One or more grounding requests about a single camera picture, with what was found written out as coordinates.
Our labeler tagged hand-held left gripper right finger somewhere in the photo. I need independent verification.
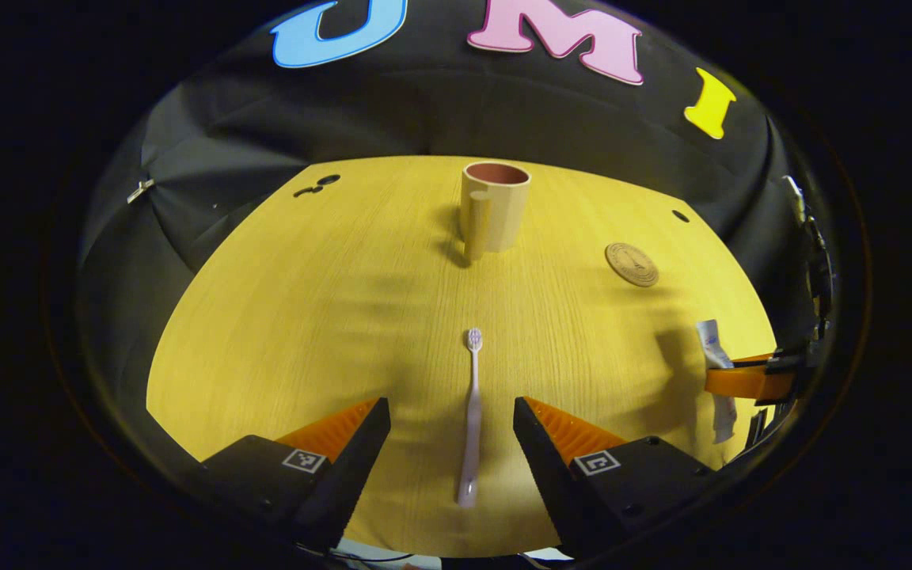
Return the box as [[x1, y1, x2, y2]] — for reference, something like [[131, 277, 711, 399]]
[[513, 396, 716, 557]]

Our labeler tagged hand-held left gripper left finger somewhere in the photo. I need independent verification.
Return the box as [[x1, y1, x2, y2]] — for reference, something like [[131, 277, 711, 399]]
[[197, 397, 392, 551]]

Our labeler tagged white toothpaste tube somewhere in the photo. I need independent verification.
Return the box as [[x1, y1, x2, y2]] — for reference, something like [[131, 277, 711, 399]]
[[696, 319, 739, 445]]

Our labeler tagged pink toothbrush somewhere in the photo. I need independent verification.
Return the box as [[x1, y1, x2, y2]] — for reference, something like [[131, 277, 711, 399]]
[[456, 328, 485, 508]]

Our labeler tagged round brown coaster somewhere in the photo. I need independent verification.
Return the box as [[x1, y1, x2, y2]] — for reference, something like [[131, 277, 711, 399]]
[[605, 242, 660, 288]]

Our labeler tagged beige cup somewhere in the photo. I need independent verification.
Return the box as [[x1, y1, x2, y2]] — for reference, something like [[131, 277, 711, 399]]
[[460, 161, 532, 263]]

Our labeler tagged wooden desktop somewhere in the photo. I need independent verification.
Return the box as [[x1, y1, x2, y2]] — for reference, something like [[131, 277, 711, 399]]
[[146, 155, 777, 559]]

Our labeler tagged black backdrop cloth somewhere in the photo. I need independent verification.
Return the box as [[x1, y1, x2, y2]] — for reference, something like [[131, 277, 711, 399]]
[[76, 0, 821, 412]]

